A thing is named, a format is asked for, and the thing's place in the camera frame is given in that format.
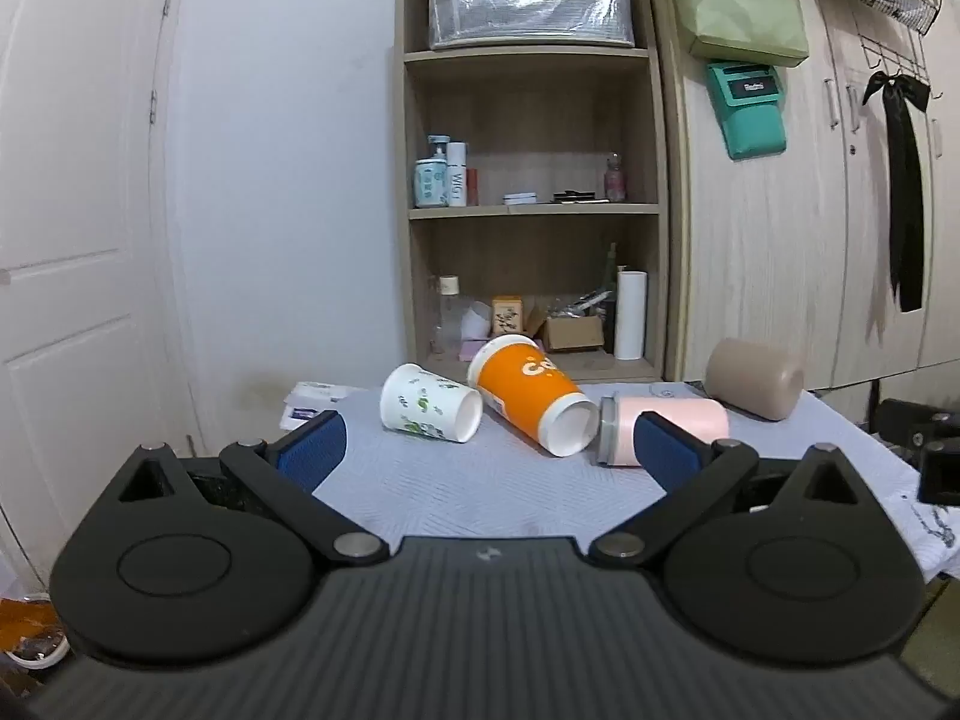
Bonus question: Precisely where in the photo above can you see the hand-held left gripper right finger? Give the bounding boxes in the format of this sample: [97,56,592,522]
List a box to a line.
[589,411,871,564]

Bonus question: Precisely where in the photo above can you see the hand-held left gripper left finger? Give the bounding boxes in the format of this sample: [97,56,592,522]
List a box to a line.
[96,411,391,564]

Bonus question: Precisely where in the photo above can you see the orange paper cup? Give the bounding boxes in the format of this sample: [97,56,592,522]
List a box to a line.
[466,334,601,458]

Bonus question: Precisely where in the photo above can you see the pink cup with grey lid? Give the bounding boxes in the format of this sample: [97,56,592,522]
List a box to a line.
[597,394,731,468]

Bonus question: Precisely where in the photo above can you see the beige cup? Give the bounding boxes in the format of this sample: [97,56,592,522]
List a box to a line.
[705,337,805,422]

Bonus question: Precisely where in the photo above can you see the white leaf-print paper cup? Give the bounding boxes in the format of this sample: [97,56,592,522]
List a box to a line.
[379,364,483,444]

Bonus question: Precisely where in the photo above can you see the white printed paper sheets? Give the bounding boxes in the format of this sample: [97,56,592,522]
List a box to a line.
[279,381,362,430]

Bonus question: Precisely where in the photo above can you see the white printed cloth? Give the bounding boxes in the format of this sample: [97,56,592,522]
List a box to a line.
[877,487,960,583]

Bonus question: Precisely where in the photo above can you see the white paper roll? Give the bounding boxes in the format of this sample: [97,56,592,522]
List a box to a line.
[613,268,648,361]

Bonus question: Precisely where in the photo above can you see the small cardboard box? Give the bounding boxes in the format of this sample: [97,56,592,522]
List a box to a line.
[541,313,605,353]

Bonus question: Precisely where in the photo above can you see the light blue table cloth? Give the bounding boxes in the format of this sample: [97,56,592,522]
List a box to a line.
[310,381,929,542]

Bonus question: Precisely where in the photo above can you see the green glass bottle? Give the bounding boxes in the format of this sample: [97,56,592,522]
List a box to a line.
[604,242,620,350]

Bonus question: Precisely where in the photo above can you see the clear bottle with beige cap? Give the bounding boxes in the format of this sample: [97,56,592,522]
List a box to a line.
[433,276,464,358]

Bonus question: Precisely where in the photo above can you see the yellow printed box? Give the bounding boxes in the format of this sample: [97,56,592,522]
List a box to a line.
[492,295,526,337]

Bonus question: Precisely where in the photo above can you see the light wooden wardrobe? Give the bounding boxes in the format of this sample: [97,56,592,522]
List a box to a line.
[643,0,960,395]

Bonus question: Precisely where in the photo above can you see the black ribbon bow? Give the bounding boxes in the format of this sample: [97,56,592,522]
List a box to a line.
[861,70,932,314]

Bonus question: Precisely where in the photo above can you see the light blue pump bottle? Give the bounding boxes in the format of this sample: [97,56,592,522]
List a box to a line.
[415,136,451,209]

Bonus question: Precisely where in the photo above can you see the white panel door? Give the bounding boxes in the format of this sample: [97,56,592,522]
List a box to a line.
[0,0,209,595]

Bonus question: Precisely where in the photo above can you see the white cosmetic tube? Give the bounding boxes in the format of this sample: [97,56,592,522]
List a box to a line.
[448,142,469,208]

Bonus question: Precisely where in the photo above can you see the teal pouch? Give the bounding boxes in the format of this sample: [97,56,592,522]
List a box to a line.
[705,60,788,161]

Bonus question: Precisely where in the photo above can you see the wooden shelf unit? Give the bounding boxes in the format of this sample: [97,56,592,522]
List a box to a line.
[393,0,673,385]

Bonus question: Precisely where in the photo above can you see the green faceted bag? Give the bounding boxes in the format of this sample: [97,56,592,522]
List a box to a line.
[667,0,811,67]

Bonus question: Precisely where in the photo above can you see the plastic-wrapped grey box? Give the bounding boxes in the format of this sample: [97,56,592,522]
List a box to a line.
[427,0,635,52]

